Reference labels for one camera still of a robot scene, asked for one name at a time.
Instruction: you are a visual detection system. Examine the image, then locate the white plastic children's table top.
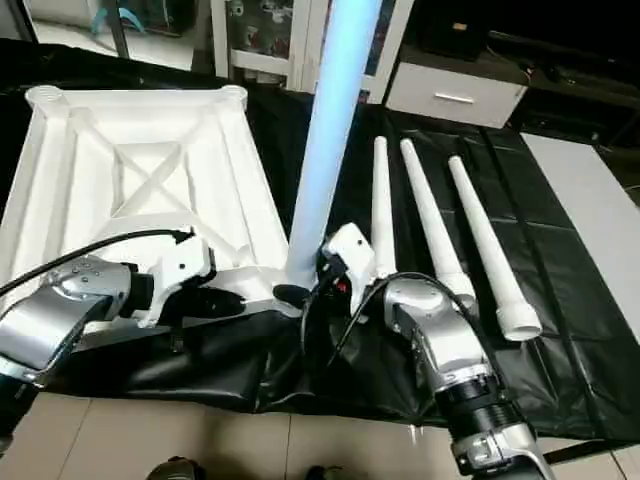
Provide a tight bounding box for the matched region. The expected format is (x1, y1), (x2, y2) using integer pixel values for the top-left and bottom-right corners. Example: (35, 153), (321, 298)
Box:
(0, 85), (302, 352)

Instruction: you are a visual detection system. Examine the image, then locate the white plastic table leg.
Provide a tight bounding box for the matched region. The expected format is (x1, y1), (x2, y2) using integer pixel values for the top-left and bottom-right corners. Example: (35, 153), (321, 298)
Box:
(446, 155), (544, 344)
(371, 137), (399, 282)
(399, 138), (477, 307)
(282, 0), (385, 292)

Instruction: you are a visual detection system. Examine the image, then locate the black plastic work mat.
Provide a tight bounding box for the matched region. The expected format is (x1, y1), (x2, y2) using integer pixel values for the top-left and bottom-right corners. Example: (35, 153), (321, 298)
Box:
(0, 45), (640, 443)

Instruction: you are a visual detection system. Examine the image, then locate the white low drawer unit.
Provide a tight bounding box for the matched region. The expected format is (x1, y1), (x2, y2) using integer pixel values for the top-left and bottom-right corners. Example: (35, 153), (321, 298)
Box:
(385, 62), (530, 130)

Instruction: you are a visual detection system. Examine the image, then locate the white glass door cabinet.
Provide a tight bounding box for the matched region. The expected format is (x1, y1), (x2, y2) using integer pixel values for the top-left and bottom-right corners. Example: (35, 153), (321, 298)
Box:
(208, 0), (417, 102)

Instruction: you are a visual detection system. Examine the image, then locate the white side table board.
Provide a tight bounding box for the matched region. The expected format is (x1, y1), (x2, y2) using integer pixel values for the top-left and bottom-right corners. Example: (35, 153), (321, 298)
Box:
(520, 132), (640, 303)

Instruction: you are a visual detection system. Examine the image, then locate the black box with yellow label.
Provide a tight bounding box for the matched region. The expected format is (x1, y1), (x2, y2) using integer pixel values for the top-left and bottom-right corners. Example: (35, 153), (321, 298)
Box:
(415, 0), (493, 62)

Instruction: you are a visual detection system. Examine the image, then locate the teal plastic object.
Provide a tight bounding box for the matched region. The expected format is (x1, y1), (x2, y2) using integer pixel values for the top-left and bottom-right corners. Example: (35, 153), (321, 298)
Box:
(91, 7), (148, 37)

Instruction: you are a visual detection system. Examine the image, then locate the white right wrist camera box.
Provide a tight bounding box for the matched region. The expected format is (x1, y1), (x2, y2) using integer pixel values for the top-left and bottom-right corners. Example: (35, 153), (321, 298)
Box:
(321, 222), (380, 320)

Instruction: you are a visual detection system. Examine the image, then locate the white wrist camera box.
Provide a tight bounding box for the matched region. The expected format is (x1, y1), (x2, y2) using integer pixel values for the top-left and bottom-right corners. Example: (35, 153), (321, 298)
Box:
(321, 222), (380, 320)
(134, 234), (217, 327)

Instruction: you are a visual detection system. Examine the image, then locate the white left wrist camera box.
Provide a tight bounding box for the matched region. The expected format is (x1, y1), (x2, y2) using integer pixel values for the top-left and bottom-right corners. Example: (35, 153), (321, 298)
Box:
(134, 234), (217, 327)

